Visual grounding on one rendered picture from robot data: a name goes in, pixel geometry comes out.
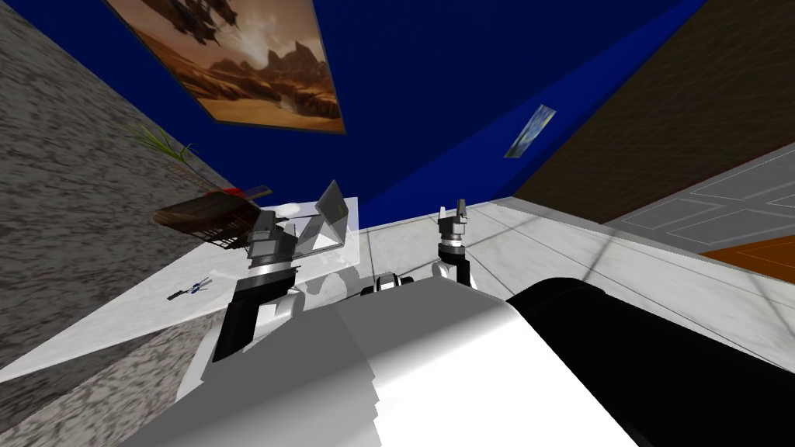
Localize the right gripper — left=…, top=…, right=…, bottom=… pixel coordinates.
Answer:
left=437, top=198, right=468, bottom=242

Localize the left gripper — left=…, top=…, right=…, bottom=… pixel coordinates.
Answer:
left=247, top=210, right=297, bottom=262

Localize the dark brown wicker basket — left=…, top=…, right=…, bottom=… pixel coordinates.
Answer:
left=152, top=191, right=263, bottom=251

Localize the grey laptop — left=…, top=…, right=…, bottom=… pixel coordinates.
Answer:
left=291, top=179, right=351, bottom=259

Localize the black and blue pen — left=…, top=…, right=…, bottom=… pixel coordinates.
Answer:
left=165, top=277, right=214, bottom=302

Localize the green plant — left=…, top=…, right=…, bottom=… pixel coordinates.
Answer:
left=127, top=123, right=201, bottom=164

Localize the white table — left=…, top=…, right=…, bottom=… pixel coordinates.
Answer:
left=0, top=196, right=363, bottom=385

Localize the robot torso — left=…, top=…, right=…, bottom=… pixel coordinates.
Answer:
left=117, top=272, right=641, bottom=447

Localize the brown desert landscape painting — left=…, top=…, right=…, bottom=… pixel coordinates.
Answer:
left=104, top=0, right=347, bottom=135

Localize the grey panelled door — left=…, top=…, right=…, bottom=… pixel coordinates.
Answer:
left=603, top=141, right=795, bottom=255

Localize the orange-brown wooden door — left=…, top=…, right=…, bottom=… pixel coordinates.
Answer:
left=699, top=234, right=795, bottom=286

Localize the small blue wall picture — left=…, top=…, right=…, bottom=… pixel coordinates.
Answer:
left=503, top=103, right=557, bottom=159

